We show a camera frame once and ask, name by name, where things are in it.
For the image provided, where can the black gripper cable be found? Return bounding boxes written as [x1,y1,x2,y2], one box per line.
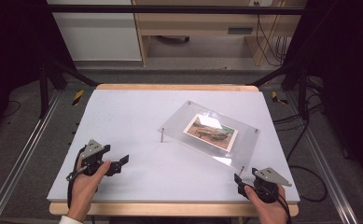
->
[65,147,89,210]
[271,186,293,224]

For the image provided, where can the aluminium rail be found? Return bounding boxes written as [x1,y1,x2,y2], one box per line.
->
[0,89,63,224]
[285,91,359,224]

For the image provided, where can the thin black floor cable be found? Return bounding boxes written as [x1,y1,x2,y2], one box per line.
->
[1,99,21,119]

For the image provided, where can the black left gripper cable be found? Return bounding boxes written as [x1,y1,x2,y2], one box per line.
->
[65,147,89,210]

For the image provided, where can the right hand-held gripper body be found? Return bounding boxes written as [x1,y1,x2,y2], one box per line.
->
[253,167,293,204]

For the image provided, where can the black metal stand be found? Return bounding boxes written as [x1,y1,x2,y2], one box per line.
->
[246,58,311,121]
[38,58,100,119]

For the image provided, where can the white cabinet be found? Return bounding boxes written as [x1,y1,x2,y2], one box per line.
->
[46,0,143,62]

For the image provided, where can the clear acrylic photo frame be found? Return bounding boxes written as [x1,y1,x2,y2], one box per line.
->
[158,100,260,176]

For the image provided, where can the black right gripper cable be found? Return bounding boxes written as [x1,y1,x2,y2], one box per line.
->
[271,186,293,224]

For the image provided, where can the grey cabinet label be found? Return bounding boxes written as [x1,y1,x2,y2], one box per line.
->
[227,27,255,35]

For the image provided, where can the black curtain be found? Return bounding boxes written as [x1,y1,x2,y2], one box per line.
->
[0,0,77,147]
[283,0,363,190]

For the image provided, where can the black horizontal frame bar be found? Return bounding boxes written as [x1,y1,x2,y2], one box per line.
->
[45,4,308,16]

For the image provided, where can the person's left hand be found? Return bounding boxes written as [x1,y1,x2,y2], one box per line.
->
[66,158,112,222]

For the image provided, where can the printed photo card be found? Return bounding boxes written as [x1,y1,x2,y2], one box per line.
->
[183,113,239,153]

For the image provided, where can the looped black floor cable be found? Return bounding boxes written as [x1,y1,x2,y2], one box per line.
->
[286,119,328,203]

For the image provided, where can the black cables at cabinet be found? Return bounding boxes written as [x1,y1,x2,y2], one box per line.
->
[254,1,288,67]

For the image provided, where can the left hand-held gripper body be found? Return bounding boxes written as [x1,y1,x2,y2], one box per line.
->
[80,138,109,177]

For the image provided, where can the person's right hand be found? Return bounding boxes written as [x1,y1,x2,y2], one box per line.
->
[244,185,291,224]

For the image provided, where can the wooden cabinet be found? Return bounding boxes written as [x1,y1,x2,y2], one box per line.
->
[132,0,308,68]

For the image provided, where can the black floor cable bundle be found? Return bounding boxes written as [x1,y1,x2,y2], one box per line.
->
[272,91,326,133]

